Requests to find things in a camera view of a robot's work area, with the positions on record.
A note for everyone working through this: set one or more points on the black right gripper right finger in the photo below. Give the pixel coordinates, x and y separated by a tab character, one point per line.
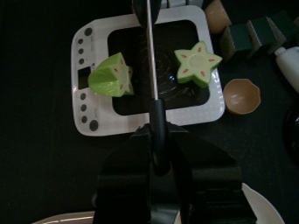
214	180

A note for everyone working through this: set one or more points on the white plastic bottle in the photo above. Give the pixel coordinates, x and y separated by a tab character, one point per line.
290	65

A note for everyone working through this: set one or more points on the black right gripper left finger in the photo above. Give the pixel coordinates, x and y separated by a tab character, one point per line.
125	175

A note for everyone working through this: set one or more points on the pale round plate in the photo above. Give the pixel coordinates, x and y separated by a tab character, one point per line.
260	205

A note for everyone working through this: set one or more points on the white kitchen scale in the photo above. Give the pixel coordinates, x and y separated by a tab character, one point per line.
98	122

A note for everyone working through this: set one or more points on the dark green toy block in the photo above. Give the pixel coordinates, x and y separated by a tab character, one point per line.
235	40
266	33

